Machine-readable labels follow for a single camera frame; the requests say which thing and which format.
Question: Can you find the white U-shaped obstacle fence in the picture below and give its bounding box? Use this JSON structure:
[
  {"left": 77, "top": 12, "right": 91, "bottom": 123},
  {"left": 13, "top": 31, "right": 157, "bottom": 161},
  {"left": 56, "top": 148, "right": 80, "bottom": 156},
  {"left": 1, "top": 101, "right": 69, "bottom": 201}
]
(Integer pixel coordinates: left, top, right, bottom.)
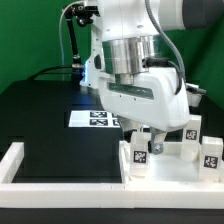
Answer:
[{"left": 0, "top": 142, "right": 224, "bottom": 209}]

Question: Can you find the paper sheet with tags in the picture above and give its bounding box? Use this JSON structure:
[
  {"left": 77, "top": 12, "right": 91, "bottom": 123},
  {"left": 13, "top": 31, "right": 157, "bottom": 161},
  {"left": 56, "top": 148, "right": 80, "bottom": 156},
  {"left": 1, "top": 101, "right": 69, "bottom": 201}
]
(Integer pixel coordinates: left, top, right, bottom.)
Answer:
[{"left": 69, "top": 110, "right": 120, "bottom": 128}]

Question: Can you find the white square table top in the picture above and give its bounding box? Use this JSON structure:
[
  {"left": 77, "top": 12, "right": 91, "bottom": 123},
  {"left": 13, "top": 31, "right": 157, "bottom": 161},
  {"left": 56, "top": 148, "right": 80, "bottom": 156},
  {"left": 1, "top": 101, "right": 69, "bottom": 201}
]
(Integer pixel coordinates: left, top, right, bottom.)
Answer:
[{"left": 119, "top": 141, "right": 224, "bottom": 183}]

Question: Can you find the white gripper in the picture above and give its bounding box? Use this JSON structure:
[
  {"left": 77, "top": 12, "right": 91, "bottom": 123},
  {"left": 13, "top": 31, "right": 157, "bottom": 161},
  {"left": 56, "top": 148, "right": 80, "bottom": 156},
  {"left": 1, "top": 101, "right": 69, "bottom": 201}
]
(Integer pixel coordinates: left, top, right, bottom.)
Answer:
[{"left": 98, "top": 67, "right": 205, "bottom": 155}]

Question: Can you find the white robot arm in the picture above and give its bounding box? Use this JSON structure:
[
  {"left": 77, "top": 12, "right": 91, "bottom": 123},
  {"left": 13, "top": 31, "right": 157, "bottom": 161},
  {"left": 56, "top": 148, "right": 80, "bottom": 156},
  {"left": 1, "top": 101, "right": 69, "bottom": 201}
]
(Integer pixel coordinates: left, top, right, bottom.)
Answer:
[{"left": 84, "top": 0, "right": 224, "bottom": 154}]

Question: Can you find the black cable bundle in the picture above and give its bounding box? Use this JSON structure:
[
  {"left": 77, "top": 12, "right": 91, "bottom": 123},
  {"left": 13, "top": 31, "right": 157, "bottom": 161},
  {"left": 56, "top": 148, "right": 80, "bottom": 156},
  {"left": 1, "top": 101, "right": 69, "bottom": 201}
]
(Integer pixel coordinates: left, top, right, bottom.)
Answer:
[{"left": 27, "top": 65, "right": 84, "bottom": 82}]

